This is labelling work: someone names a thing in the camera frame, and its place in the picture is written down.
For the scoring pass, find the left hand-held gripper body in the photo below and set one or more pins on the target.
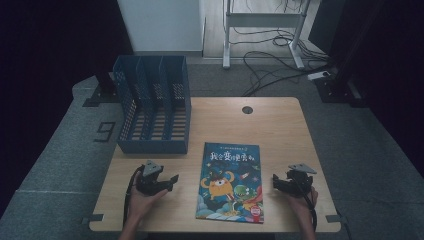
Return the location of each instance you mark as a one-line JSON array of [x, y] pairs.
[[150, 181]]

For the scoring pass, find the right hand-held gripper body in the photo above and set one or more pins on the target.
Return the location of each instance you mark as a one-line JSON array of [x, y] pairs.
[[300, 181]]

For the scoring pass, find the blue cartoon picture book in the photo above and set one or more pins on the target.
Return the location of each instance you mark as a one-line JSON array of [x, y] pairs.
[[230, 186]]

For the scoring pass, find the person's right hand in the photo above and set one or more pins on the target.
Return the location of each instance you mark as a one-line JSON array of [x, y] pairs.
[[301, 204]]

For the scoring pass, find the person's left hand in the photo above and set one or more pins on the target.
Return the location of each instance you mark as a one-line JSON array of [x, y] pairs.
[[143, 203]]

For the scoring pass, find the blue perforated file rack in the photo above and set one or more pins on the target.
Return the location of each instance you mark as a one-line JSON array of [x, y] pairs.
[[153, 143]]

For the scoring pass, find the black stand base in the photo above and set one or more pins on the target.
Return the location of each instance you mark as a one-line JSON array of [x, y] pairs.
[[333, 91], [101, 96]]

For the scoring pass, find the white power strip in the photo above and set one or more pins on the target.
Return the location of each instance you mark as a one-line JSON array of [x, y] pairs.
[[318, 75]]

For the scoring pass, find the white panel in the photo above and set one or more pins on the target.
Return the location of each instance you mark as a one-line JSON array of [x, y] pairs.
[[160, 26]]

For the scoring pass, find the white metal desk frame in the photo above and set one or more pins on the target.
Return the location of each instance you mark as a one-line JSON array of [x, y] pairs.
[[263, 19]]

